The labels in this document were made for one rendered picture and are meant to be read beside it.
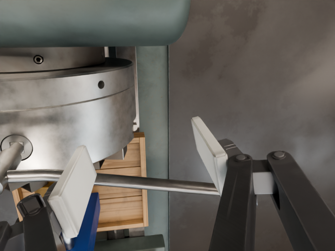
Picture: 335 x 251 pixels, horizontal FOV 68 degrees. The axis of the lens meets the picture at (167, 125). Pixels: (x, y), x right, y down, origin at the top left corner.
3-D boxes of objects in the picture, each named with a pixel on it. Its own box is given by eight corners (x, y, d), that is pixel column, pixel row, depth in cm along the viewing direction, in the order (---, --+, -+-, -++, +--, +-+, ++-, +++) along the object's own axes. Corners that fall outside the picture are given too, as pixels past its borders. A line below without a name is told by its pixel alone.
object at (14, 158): (14, 146, 32) (-27, 201, 21) (13, 130, 31) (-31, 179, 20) (34, 146, 32) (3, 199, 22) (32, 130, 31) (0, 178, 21)
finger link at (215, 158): (214, 157, 14) (227, 153, 14) (190, 117, 20) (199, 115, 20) (222, 200, 15) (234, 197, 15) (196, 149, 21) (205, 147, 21)
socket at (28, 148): (10, 150, 32) (2, 161, 29) (7, 126, 30) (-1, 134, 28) (39, 150, 32) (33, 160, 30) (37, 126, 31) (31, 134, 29)
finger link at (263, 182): (240, 181, 12) (297, 166, 12) (212, 141, 17) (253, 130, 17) (243, 205, 13) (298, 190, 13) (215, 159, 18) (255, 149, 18)
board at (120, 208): (7, 139, 65) (-1, 146, 61) (143, 131, 70) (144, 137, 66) (29, 230, 75) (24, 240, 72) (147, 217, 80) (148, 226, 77)
